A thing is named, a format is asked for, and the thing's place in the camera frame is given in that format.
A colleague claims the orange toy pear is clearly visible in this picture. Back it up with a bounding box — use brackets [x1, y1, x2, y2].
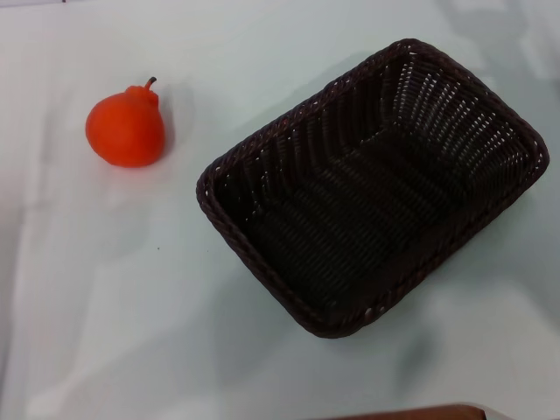
[84, 76, 166, 169]

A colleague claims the brown wooden edge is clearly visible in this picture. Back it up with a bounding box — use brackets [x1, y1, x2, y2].
[331, 403, 487, 420]

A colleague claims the dark brown woven basket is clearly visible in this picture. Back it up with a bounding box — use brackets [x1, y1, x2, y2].
[195, 38, 550, 339]

